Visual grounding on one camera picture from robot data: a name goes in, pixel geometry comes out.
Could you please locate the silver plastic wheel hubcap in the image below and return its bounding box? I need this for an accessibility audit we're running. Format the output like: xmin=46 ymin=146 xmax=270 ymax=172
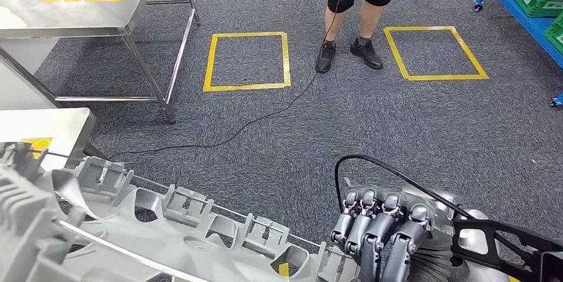
xmin=0 ymin=141 xmax=366 ymax=282

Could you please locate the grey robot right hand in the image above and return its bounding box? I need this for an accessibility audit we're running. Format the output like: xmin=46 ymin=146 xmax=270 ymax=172
xmin=329 ymin=185 xmax=457 ymax=282

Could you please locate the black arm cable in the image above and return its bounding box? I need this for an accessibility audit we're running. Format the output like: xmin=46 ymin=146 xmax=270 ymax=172
xmin=334 ymin=155 xmax=533 ymax=263

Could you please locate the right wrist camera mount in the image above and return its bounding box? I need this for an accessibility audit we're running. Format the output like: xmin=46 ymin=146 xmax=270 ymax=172
xmin=450 ymin=219 xmax=563 ymax=282

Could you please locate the black floor cable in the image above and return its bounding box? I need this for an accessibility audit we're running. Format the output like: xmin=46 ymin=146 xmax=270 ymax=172
xmin=108 ymin=0 xmax=362 ymax=161

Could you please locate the blue metal shelf rack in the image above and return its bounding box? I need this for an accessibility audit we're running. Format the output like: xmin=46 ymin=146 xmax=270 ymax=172
xmin=473 ymin=0 xmax=563 ymax=109

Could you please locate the white table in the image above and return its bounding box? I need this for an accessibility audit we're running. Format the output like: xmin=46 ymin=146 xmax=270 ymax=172
xmin=0 ymin=38 xmax=58 ymax=110

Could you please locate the yellow floor tape square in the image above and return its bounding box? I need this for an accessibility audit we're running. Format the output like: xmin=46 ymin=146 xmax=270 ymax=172
xmin=202 ymin=31 xmax=292 ymax=93
xmin=382 ymin=25 xmax=490 ymax=82
xmin=278 ymin=262 xmax=520 ymax=282

